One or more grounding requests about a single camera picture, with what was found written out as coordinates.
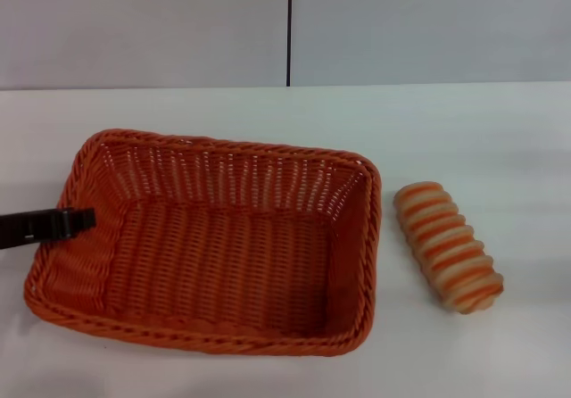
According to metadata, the orange woven plastic basket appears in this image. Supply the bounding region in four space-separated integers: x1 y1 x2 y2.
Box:
23 128 383 357

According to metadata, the orange cream striped bread roll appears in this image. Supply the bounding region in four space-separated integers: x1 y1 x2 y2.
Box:
393 181 505 316

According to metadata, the dark vertical wall panel seam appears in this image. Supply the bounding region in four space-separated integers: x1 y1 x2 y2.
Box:
285 0 294 88

